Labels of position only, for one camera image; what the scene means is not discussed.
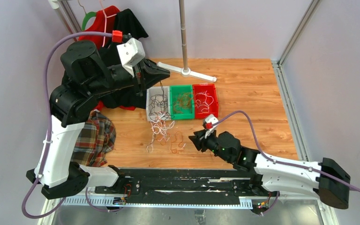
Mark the clothes rack metal frame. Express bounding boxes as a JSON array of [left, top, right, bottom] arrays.
[[48, 0, 82, 34]]

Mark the green clothes hanger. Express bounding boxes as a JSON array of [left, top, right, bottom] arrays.
[[81, 12, 97, 31]]

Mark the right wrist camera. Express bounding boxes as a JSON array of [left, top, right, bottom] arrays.
[[202, 114, 218, 139]]

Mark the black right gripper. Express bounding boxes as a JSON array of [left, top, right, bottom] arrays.
[[188, 127, 232, 163]]

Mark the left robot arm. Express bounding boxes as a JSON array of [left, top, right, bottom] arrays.
[[26, 38, 170, 199]]

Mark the pink clothes hanger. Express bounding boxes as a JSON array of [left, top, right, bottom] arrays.
[[99, 0, 116, 33]]

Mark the plaid flannel shirt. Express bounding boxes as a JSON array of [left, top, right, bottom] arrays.
[[71, 111, 116, 167]]

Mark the black cable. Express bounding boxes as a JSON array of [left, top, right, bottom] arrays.
[[148, 81, 171, 122]]

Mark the red plastic bin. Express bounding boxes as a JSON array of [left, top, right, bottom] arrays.
[[192, 83, 219, 120]]

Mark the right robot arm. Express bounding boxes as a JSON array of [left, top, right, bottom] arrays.
[[189, 130, 351, 210]]

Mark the white plastic bin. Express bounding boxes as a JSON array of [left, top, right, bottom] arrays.
[[146, 86, 172, 122]]

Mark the white stand with metal pole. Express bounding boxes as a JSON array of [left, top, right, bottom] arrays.
[[157, 0, 217, 83]]

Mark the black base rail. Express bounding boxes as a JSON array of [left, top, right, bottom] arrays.
[[94, 168, 277, 205]]

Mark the cable bundle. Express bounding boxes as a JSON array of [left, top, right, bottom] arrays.
[[146, 112, 187, 155]]

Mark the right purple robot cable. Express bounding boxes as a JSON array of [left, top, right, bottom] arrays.
[[209, 110, 360, 216]]

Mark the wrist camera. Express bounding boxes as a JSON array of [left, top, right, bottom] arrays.
[[112, 30, 145, 78], [202, 114, 218, 139]]

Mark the green plastic bin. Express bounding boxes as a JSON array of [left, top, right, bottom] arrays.
[[170, 85, 195, 120]]

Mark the orange cable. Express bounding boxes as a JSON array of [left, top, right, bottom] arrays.
[[171, 91, 195, 115]]

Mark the black t-shirt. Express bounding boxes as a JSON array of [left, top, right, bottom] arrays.
[[62, 8, 158, 109]]

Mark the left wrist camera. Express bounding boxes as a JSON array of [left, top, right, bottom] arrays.
[[112, 30, 145, 78]]

